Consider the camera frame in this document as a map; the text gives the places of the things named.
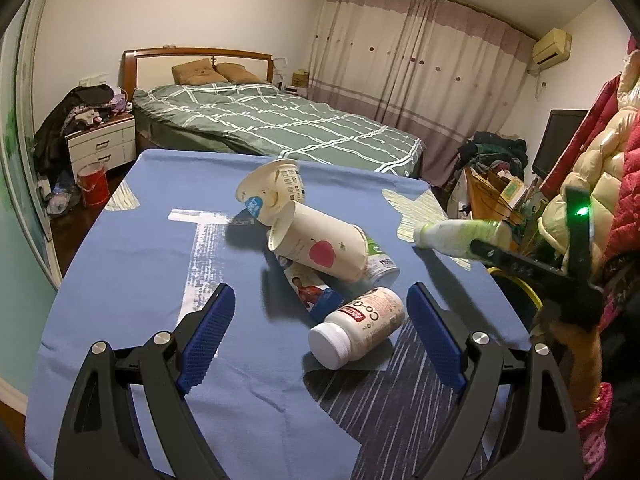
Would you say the bed with green checked quilt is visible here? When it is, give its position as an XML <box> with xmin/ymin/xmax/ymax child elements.
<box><xmin>131</xmin><ymin>82</ymin><xmax>425</xmax><ymax>178</ymax></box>

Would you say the wooden desk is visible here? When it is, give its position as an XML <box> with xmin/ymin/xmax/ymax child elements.
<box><xmin>462</xmin><ymin>167</ymin><xmax>541</xmax><ymax>246</ymax></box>

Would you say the brown pillow with face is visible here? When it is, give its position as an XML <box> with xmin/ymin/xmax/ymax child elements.
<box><xmin>171</xmin><ymin>59</ymin><xmax>228</xmax><ymax>86</ymax></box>

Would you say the white pill bottle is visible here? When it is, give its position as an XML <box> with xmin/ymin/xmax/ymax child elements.
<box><xmin>307</xmin><ymin>287</ymin><xmax>406</xmax><ymax>370</ymax></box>

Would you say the heap of clothes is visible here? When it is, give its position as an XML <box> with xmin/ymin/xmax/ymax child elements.
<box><xmin>457</xmin><ymin>131</ymin><xmax>529</xmax><ymax>181</ymax></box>

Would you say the black television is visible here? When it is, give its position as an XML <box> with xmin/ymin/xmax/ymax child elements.
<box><xmin>531</xmin><ymin>109</ymin><xmax>590</xmax><ymax>181</ymax></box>

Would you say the cream puffer jacket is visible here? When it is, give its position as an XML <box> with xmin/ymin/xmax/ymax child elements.
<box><xmin>537</xmin><ymin>107</ymin><xmax>640</xmax><ymax>261</ymax></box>

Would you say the plain brown pillow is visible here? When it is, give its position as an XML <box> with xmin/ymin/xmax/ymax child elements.
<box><xmin>216</xmin><ymin>63</ymin><xmax>262</xmax><ymax>84</ymax></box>

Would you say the red bucket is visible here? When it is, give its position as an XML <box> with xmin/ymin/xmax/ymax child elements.
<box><xmin>76</xmin><ymin>162</ymin><xmax>110</xmax><ymax>208</ymax></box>

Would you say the blue tablecloth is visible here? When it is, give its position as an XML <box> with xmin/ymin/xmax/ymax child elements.
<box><xmin>25</xmin><ymin>149</ymin><xmax>531</xmax><ymax>480</ymax></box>

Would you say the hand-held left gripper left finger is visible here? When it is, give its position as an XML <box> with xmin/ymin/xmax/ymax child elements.
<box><xmin>54</xmin><ymin>282</ymin><xmax>237</xmax><ymax>480</ymax></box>

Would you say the white can with green label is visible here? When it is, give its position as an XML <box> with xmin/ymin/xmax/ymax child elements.
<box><xmin>367</xmin><ymin>237</ymin><xmax>401</xmax><ymax>283</ymax></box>

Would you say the pink and cream curtain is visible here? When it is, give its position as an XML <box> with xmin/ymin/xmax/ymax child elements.
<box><xmin>305</xmin><ymin>0</ymin><xmax>538</xmax><ymax>188</ymax></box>

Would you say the blue bin with yellow rim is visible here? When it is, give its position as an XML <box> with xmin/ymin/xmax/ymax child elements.
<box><xmin>487</xmin><ymin>266</ymin><xmax>543</xmax><ymax>333</ymax></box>

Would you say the blue and red printed packet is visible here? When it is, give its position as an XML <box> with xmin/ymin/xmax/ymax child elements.
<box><xmin>275</xmin><ymin>255</ymin><xmax>346</xmax><ymax>323</ymax></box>

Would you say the white paper cup apple print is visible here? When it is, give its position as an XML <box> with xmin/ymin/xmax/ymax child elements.
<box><xmin>267</xmin><ymin>203</ymin><xmax>371</xmax><ymax>283</ymax></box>

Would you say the white yogurt cup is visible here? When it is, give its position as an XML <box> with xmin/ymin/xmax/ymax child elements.
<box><xmin>235</xmin><ymin>158</ymin><xmax>306</xmax><ymax>226</ymax></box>

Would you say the glass sliding wardrobe door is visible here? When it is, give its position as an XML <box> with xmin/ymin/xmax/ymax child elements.
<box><xmin>0</xmin><ymin>0</ymin><xmax>66</xmax><ymax>291</ymax></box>

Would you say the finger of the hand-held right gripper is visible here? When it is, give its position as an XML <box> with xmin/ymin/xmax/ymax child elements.
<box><xmin>470</xmin><ymin>239</ymin><xmax>566</xmax><ymax>281</ymax></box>

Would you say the wooden headboard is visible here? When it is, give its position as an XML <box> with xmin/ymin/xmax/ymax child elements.
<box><xmin>122</xmin><ymin>47</ymin><xmax>275</xmax><ymax>106</ymax></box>

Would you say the white nightstand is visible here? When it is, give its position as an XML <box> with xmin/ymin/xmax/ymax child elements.
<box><xmin>66</xmin><ymin>112</ymin><xmax>137</xmax><ymax>178</ymax></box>

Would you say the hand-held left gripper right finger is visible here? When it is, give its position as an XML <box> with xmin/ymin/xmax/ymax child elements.
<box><xmin>406</xmin><ymin>281</ymin><xmax>586</xmax><ymax>480</ymax></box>

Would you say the dark red coat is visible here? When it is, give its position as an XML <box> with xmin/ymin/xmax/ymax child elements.
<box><xmin>540</xmin><ymin>75</ymin><xmax>621</xmax><ymax>196</ymax></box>

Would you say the red quilted jacket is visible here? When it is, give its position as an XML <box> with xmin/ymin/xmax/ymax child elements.
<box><xmin>597</xmin><ymin>155</ymin><xmax>640</xmax><ymax>271</ymax></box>

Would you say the green box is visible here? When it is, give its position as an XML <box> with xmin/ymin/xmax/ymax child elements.
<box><xmin>502</xmin><ymin>179</ymin><xmax>528</xmax><ymax>206</ymax></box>

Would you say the white and green bottle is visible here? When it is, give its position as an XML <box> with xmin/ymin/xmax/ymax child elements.
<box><xmin>414</xmin><ymin>219</ymin><xmax>512</xmax><ymax>261</ymax></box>

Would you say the pile of dark clothes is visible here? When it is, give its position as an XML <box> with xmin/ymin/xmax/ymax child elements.
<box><xmin>34</xmin><ymin>85</ymin><xmax>132</xmax><ymax>171</ymax></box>

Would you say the beige air conditioner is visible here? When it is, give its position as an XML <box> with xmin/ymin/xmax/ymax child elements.
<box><xmin>531</xmin><ymin>29</ymin><xmax>572</xmax><ymax>67</ymax></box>

